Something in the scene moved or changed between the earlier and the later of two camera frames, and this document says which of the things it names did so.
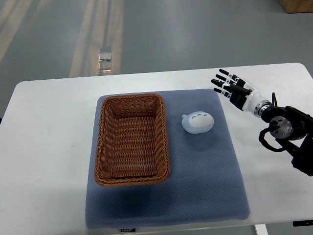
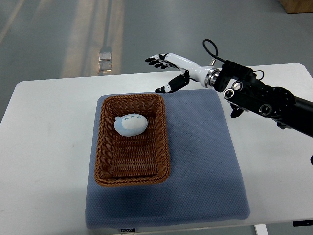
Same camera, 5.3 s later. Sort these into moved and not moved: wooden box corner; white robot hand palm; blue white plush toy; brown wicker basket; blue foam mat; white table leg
Moved: white robot hand palm; blue white plush toy
Not moved: white table leg; brown wicker basket; blue foam mat; wooden box corner
